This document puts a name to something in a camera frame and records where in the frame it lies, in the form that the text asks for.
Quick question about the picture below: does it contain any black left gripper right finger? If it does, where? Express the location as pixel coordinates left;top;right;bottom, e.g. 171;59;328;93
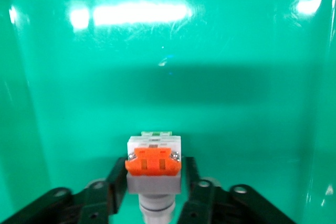
178;156;297;224

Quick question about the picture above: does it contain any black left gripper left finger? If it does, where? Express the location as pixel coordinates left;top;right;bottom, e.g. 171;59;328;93
0;157;129;224

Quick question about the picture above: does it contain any white button with orange clip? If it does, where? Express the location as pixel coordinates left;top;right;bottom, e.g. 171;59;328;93
125;130;183;224

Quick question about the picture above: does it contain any green plastic tray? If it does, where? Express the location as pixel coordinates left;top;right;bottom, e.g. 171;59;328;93
0;0;336;224

